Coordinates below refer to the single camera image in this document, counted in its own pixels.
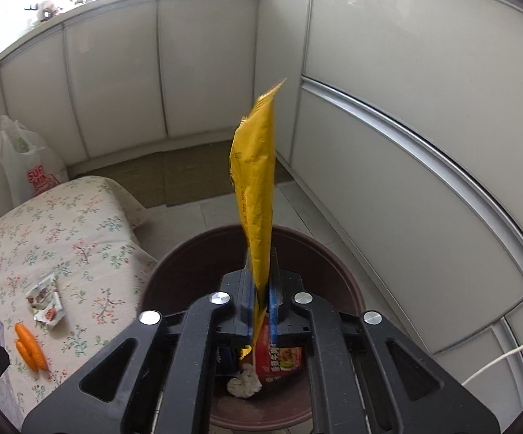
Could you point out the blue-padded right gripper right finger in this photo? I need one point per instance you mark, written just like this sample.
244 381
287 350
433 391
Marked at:
366 375

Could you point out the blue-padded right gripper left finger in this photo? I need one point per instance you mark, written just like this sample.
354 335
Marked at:
156 375

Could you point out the white paper tissue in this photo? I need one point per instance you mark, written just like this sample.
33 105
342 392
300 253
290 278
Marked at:
245 384

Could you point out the yellow snack packet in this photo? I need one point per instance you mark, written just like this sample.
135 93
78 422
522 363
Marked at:
252 170

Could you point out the dark brown trash bin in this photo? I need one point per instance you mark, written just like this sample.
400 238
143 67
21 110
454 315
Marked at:
195 268

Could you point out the white kitchen cabinets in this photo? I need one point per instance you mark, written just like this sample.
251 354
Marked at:
401 119

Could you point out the orange carrot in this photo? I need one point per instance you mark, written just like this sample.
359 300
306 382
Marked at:
24 353
32 345

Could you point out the red snack wrapper in bin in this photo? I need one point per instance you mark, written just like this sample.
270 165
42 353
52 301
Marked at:
272 363

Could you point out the white pecan snack packet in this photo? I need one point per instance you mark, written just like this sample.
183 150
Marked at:
45 302

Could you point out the floral tablecloth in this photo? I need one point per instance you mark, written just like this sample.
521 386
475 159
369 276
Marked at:
84 232

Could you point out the olive green floor mat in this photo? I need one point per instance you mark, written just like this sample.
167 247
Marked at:
166 174

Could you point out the white plastic shopping bag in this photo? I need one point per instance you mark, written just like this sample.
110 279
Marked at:
30 165

